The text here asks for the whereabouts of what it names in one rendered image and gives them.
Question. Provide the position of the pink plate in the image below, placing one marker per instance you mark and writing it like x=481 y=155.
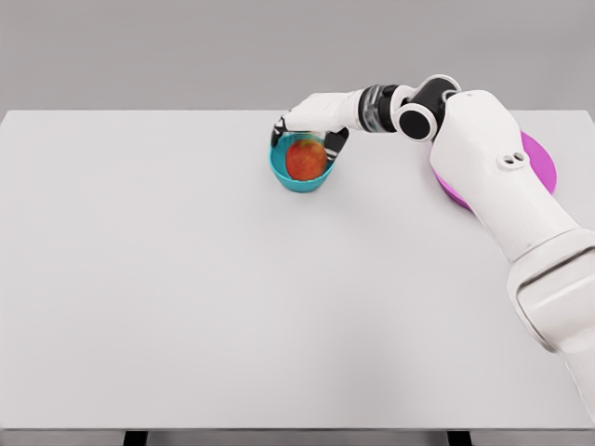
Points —
x=539 y=162

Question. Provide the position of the red apple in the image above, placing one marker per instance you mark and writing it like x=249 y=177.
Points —
x=305 y=161

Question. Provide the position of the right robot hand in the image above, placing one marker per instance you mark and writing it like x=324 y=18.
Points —
x=316 y=111

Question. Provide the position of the blue bowl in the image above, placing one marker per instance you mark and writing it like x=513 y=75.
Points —
x=297 y=183

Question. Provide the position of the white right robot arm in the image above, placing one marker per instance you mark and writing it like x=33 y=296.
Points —
x=483 y=153

